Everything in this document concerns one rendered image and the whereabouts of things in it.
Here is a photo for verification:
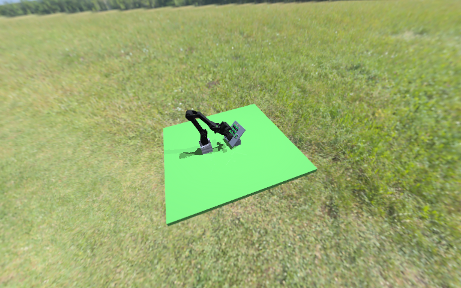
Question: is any light blue switch panel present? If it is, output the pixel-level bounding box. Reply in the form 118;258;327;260
224;121;246;147

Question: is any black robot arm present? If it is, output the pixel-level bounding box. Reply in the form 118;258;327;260
185;110;232;146

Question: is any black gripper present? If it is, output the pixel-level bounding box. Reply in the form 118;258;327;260
221;130;233;141

